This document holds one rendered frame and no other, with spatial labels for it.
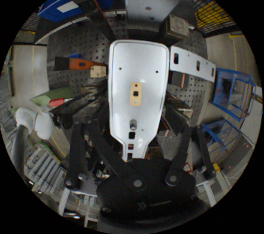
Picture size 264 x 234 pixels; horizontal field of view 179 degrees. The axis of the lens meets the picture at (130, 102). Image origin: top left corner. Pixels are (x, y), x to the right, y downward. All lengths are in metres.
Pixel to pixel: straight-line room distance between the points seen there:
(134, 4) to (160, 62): 0.21
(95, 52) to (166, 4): 0.56
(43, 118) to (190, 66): 0.98
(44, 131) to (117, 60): 0.73
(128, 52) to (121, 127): 0.31
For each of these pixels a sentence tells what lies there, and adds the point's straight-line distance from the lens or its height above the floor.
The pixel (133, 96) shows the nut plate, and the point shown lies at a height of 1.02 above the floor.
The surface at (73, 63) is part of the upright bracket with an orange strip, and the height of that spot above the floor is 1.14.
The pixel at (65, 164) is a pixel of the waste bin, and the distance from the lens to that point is 3.21.
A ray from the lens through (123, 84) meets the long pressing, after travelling 0.31.
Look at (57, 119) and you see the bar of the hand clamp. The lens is 0.18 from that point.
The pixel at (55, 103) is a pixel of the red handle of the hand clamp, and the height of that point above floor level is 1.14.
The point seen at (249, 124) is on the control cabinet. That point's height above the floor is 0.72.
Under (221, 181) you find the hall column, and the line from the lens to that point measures 7.62.
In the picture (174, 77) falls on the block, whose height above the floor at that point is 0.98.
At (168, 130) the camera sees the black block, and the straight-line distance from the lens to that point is 0.46.
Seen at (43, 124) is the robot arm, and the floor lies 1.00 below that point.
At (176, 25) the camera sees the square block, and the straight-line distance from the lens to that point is 0.33.
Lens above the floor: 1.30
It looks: 69 degrees down
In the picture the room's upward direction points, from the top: 178 degrees counter-clockwise
